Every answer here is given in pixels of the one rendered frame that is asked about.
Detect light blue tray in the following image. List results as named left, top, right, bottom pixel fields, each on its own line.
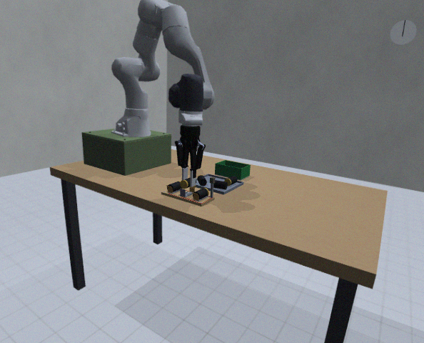
left=196, top=174, right=243, bottom=194

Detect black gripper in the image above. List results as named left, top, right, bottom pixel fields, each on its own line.
left=175, top=125, right=206, bottom=187

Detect black battery with gold end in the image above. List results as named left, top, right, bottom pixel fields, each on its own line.
left=197, top=175, right=207, bottom=186
left=194, top=188, right=209, bottom=199
left=213, top=180, right=228, bottom=189
left=168, top=181, right=182, bottom=192
left=180, top=178, right=190, bottom=189
left=225, top=176, right=237, bottom=186

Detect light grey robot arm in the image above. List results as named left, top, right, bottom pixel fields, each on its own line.
left=111, top=0, right=215, bottom=137

